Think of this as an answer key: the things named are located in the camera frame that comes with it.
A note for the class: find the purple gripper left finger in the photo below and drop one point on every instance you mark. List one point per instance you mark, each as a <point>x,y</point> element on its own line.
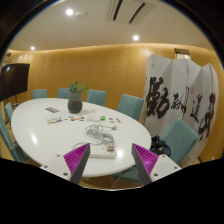
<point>76,161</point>

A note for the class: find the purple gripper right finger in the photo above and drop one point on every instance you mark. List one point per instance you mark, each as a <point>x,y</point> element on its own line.
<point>145,161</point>

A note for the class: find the small pink charger plug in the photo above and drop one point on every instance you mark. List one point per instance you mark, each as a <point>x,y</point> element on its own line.
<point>110,146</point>

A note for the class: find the black bag on chair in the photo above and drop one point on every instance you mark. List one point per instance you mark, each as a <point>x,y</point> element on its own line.
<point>159,147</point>

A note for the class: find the white power strip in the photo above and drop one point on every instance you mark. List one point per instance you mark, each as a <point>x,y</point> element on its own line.
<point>101,152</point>

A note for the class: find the teal chair near right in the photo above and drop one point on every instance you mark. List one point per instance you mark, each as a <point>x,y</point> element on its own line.
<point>180,137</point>

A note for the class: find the white oval conference table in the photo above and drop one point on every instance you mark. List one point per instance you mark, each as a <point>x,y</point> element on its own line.
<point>42,134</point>

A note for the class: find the green small block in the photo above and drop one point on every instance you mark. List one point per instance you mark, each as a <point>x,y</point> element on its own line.
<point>102,117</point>

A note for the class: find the dark remote control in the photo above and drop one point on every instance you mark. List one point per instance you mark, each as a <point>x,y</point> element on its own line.
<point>53,110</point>

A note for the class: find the grey plant pot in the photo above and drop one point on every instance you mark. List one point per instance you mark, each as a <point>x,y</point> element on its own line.
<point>75,102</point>

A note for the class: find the teal chair near left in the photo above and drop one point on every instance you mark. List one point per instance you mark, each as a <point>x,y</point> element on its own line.
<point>15,150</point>

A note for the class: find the teal chair far right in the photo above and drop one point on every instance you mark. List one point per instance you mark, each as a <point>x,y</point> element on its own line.
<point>130,106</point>

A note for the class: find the teal chair far centre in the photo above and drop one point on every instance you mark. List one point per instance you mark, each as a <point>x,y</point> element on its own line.
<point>97,97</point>

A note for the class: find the teal chair far left-centre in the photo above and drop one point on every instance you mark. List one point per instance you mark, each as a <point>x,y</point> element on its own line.
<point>63,93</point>

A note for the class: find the green leafy plant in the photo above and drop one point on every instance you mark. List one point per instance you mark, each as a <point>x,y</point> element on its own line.
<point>75,87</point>

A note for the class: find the teal chair far left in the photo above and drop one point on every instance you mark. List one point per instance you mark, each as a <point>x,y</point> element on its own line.
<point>39,93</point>

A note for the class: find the white calligraphy folding screen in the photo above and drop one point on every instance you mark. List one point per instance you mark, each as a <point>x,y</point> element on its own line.
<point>180,88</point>

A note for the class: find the teal chair left side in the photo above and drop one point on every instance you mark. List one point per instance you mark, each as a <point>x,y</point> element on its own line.
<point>9,111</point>

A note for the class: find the ceiling air vent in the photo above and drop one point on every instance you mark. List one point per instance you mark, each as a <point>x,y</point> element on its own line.
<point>128,11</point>

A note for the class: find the black wall television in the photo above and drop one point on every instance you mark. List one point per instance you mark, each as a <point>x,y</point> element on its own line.
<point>13,80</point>

